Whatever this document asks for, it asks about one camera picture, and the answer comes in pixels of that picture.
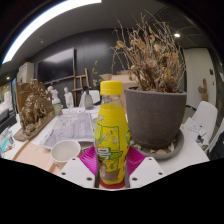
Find yellow drink bottle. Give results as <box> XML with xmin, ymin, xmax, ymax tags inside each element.
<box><xmin>94</xmin><ymin>80</ymin><xmax>131</xmax><ymax>185</ymax></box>

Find black wall television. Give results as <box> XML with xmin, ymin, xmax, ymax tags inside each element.
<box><xmin>35</xmin><ymin>47</ymin><xmax>76</xmax><ymax>84</ymax></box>

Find flat round red coaster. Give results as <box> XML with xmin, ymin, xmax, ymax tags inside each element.
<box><xmin>99</xmin><ymin>179</ymin><xmax>127</xmax><ymax>190</ymax></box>

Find cream spotted mug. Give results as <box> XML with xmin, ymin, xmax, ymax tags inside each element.
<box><xmin>50</xmin><ymin>139</ymin><xmax>82</xmax><ymax>164</ymax></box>

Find beige table mat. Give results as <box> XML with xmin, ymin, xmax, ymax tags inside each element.
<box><xmin>12</xmin><ymin>139</ymin><xmax>84</xmax><ymax>176</ymax></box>

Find colourful book stack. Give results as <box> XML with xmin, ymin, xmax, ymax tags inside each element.
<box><xmin>0</xmin><ymin>128</ymin><xmax>16</xmax><ymax>154</ymax></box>

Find long ceiling light strip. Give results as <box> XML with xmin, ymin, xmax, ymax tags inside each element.
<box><xmin>1</xmin><ymin>0</ymin><xmax>103</xmax><ymax>65</ymax></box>

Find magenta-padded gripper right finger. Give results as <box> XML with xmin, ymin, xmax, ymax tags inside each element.
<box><xmin>124</xmin><ymin>145</ymin><xmax>167</xmax><ymax>189</ymax></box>

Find printed newspaper sheet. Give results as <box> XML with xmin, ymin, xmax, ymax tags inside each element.
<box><xmin>39</xmin><ymin>111</ymin><xmax>98</xmax><ymax>150</ymax></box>

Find white bottle with green label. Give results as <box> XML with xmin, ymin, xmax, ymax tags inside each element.
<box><xmin>49</xmin><ymin>88</ymin><xmax>64</xmax><ymax>116</ymax></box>

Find white cabinet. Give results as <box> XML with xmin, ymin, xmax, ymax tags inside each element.
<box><xmin>16</xmin><ymin>62</ymin><xmax>35</xmax><ymax>84</ymax></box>

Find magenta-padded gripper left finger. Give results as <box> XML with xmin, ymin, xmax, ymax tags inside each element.
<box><xmin>57</xmin><ymin>145</ymin><xmax>101</xmax><ymax>189</ymax></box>

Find loose white papers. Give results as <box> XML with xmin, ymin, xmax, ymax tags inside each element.
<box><xmin>182</xmin><ymin>117</ymin><xmax>208</xmax><ymax>138</ymax></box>

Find grey spray bottle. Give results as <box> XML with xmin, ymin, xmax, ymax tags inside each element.
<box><xmin>83</xmin><ymin>85</ymin><xmax>95</xmax><ymax>110</ymax></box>

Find wooden wall figure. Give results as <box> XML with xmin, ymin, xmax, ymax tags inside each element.
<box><xmin>197</xmin><ymin>78</ymin><xmax>209</xmax><ymax>103</ymax></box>

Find dried plant in grey pot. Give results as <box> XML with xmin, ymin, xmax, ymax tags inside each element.
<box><xmin>111</xmin><ymin>11</ymin><xmax>188</xmax><ymax>150</ymax></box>

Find grey plant saucer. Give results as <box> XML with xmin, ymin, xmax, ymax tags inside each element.
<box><xmin>129</xmin><ymin>129</ymin><xmax>185</xmax><ymax>160</ymax></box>

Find wooden easel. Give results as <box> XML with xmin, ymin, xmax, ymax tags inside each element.
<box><xmin>72</xmin><ymin>67</ymin><xmax>92</xmax><ymax>103</ymax></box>

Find brown cardboard box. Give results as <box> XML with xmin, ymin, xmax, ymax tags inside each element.
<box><xmin>99</xmin><ymin>69</ymin><xmax>139</xmax><ymax>108</ymax></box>

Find golden relief sculpture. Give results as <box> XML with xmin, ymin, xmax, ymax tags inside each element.
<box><xmin>13</xmin><ymin>78</ymin><xmax>56</xmax><ymax>142</ymax></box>

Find black backpack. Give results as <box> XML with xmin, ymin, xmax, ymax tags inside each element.
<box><xmin>208</xmin><ymin>131</ymin><xmax>224</xmax><ymax>160</ymax></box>

